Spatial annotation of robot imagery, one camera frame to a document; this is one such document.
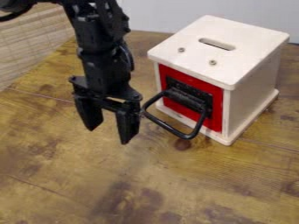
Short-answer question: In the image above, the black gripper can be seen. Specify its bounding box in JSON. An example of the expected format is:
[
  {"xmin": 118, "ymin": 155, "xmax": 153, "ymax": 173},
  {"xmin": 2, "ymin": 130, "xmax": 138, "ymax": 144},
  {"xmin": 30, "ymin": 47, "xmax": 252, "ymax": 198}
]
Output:
[{"xmin": 69, "ymin": 44, "xmax": 142, "ymax": 144}]

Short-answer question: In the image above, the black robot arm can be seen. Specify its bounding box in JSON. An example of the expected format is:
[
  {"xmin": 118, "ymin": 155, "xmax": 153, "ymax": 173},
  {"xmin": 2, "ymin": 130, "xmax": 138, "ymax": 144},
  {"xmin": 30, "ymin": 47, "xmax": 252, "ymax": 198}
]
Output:
[{"xmin": 0, "ymin": 0, "xmax": 142, "ymax": 144}]

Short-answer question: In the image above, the red drawer front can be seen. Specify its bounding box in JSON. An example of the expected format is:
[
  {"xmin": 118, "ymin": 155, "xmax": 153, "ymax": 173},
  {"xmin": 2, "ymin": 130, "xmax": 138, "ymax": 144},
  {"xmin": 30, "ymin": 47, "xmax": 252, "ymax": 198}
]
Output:
[{"xmin": 157, "ymin": 64, "xmax": 222, "ymax": 132}]

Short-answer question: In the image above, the white wooden box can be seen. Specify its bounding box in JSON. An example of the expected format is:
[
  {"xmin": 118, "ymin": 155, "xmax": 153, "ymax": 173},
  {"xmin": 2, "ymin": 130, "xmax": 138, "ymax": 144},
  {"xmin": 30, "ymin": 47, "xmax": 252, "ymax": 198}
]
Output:
[{"xmin": 146, "ymin": 15, "xmax": 289, "ymax": 145}]

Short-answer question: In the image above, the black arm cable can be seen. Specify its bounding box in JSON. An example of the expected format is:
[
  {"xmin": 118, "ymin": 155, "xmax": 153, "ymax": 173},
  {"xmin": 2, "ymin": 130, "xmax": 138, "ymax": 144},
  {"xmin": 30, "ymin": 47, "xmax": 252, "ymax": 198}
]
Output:
[{"xmin": 115, "ymin": 40, "xmax": 135, "ymax": 73}]

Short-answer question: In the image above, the black metal drawer handle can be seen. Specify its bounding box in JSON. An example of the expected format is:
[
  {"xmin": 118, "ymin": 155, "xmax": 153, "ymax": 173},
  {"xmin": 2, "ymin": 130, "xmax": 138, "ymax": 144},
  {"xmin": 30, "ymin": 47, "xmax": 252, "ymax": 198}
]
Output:
[{"xmin": 141, "ymin": 87, "xmax": 210, "ymax": 140}]

